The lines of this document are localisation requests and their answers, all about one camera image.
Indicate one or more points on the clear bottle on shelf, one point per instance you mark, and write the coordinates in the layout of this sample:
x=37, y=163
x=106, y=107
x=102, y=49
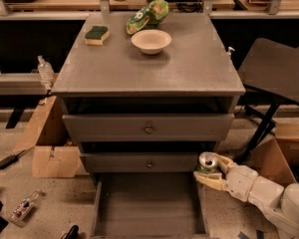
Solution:
x=45, y=69

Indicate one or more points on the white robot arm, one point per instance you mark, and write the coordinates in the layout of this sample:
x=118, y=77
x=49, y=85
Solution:
x=278, y=204

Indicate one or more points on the top grey drawer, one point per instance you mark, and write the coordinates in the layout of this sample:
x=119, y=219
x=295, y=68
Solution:
x=85, y=128

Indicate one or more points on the right cardboard box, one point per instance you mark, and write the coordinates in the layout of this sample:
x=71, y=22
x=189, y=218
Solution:
x=278, y=158

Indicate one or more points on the white ceramic bowl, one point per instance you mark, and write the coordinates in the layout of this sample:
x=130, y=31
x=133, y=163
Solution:
x=151, y=42

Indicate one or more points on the grey drawer cabinet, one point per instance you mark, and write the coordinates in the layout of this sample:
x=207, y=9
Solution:
x=192, y=76

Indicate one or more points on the green soda can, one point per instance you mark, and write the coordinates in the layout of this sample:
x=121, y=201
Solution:
x=207, y=162

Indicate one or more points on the left cardboard box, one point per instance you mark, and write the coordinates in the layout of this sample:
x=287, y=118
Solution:
x=55, y=155

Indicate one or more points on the black power adapter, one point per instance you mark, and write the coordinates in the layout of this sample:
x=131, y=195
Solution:
x=5, y=162

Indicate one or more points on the clear bottle on floor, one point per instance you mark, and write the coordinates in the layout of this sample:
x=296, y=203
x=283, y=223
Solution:
x=25, y=208

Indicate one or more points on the green chip bag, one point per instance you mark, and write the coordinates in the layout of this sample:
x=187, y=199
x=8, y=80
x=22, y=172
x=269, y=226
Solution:
x=148, y=17

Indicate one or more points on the small white pump bottle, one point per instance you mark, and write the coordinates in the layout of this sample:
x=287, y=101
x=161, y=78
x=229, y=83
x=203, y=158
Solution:
x=230, y=51

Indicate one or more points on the green yellow sponge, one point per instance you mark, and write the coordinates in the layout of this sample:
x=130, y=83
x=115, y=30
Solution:
x=97, y=35

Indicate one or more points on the open bottom grey drawer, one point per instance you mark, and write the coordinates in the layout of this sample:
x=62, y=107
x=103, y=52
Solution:
x=148, y=206

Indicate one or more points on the black folding side table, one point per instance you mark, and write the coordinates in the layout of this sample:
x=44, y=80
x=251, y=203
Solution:
x=270, y=69

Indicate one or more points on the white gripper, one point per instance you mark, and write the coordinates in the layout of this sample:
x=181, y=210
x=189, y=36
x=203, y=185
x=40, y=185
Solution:
x=241, y=182

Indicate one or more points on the cardboard box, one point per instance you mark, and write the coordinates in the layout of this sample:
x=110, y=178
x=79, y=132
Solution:
x=55, y=155
x=278, y=158

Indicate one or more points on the middle grey drawer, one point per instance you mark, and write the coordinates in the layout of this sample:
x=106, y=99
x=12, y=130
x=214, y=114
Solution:
x=139, y=161

